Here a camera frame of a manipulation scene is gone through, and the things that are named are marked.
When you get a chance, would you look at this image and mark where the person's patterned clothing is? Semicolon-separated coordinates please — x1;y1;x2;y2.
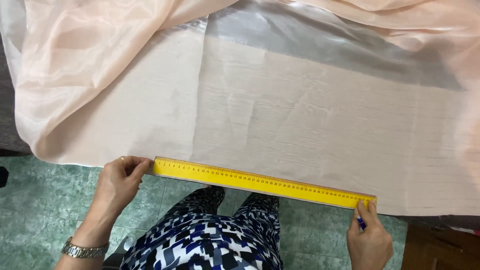
119;185;284;270

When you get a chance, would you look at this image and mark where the peach sheer fabric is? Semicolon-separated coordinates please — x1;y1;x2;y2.
0;0;480;217

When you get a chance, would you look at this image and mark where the person's left hand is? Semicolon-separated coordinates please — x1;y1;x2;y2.
90;156;154;222

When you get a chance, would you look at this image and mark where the yellow ruler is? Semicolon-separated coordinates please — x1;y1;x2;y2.
147;156;377;210

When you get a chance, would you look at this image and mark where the brown wooden furniture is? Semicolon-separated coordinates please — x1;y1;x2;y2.
400;221;480;270

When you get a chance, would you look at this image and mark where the silver wristwatch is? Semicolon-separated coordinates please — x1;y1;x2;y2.
61;236;110;259

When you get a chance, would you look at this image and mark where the person's right hand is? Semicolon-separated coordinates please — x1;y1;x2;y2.
346;199;394;270

